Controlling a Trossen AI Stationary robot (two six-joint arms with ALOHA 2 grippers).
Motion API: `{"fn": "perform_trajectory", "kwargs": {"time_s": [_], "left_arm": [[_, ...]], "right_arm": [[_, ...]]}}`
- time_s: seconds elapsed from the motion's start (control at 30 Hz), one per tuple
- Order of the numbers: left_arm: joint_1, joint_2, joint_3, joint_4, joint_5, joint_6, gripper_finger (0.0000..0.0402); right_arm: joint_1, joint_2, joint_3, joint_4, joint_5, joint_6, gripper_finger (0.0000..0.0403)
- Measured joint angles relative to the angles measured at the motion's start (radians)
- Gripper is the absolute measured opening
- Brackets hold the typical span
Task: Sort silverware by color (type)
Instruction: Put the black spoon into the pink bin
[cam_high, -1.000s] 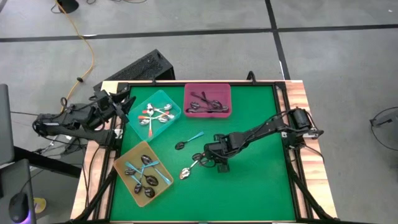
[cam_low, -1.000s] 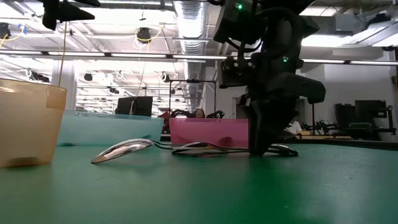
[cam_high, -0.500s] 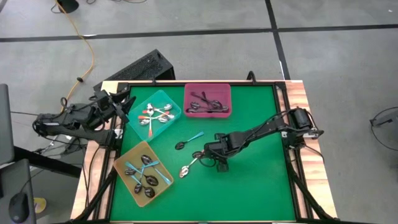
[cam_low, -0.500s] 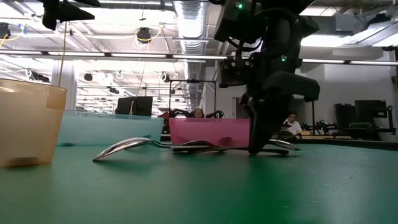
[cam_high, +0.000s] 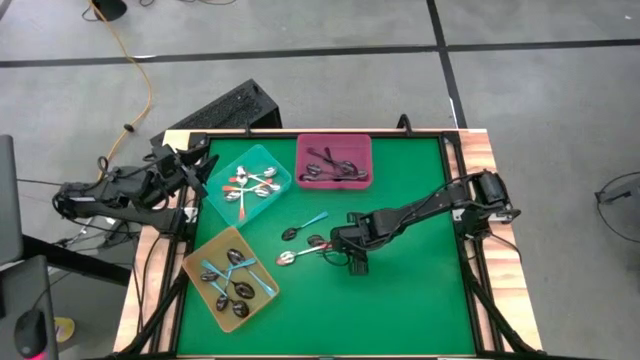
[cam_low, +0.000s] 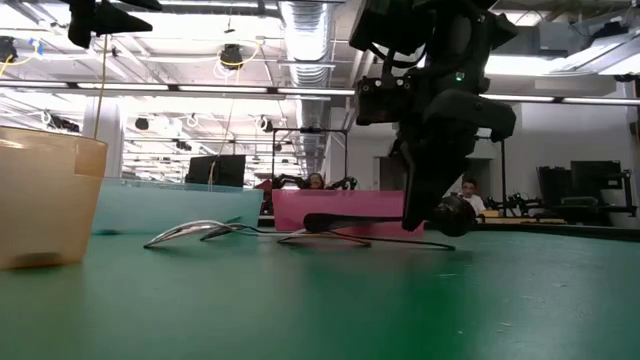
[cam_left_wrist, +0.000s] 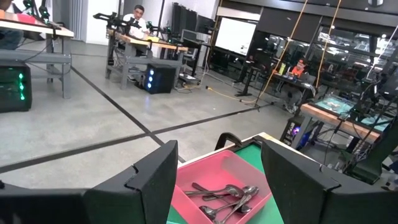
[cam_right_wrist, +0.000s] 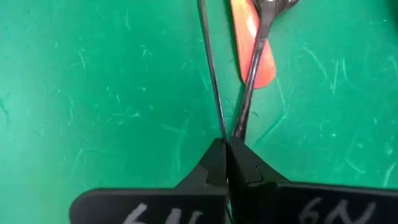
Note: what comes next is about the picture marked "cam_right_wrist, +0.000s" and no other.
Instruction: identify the green table mat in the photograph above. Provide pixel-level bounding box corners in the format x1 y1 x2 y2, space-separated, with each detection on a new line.
0 0 398 224

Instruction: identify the silver spoon orange handle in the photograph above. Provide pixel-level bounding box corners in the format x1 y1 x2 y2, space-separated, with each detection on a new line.
229 0 277 90

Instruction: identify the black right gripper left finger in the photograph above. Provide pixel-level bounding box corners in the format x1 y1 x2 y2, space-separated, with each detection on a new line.
68 138 228 224

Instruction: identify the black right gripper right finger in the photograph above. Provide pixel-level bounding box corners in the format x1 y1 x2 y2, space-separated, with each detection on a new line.
228 136 398 224

